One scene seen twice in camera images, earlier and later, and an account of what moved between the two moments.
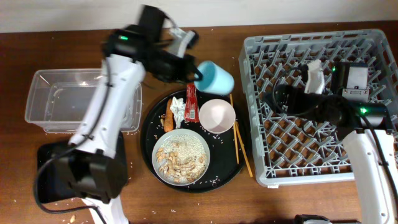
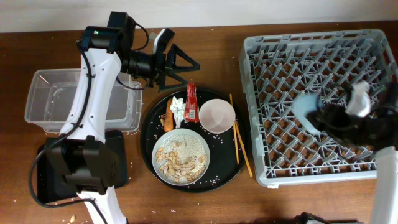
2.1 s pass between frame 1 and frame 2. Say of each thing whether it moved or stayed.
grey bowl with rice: stayed
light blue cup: moved
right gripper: moved
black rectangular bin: stayed
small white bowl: stayed
